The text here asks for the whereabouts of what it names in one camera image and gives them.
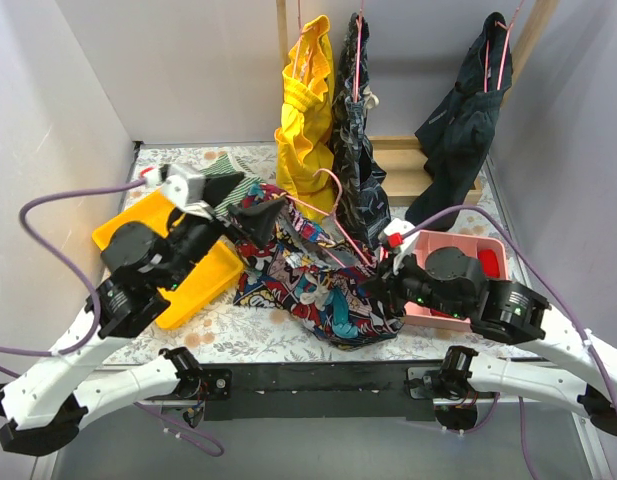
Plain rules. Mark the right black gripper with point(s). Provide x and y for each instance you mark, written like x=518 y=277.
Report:
x=388 y=286

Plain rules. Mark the yellow plastic tray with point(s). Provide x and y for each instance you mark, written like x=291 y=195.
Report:
x=218 y=271

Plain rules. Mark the colourful comic print shorts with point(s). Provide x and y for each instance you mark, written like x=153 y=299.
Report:
x=317 y=280

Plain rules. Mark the wooden clothes rack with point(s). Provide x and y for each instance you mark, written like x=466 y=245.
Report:
x=402 y=156

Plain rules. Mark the yellow shorts on hanger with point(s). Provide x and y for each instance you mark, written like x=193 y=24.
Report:
x=306 y=125

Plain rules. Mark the pink hanger under leaf shorts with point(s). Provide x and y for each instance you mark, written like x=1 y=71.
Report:
x=360 y=37

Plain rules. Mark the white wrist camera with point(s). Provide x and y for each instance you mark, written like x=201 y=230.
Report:
x=397 y=238
x=182 y=185

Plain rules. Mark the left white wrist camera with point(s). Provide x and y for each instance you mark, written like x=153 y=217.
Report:
x=182 y=185

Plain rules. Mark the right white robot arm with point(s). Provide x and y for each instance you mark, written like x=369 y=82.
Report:
x=581 y=376

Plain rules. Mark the dark leaf print shorts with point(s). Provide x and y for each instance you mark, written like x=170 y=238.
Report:
x=364 y=206

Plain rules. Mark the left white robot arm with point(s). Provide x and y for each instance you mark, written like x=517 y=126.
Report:
x=47 y=406

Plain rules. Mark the pink hanger under yellow shorts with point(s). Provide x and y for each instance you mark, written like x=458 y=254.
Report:
x=303 y=52

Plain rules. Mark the pink divided organiser tray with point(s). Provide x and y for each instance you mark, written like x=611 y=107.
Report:
x=427 y=243

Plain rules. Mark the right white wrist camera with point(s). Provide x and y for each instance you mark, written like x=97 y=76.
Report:
x=397 y=238

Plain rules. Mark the pink wire hanger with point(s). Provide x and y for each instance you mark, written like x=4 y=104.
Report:
x=332 y=213

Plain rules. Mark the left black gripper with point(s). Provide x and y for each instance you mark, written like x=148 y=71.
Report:
x=220 y=210

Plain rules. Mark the red folded cloth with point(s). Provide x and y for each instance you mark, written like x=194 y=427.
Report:
x=490 y=263

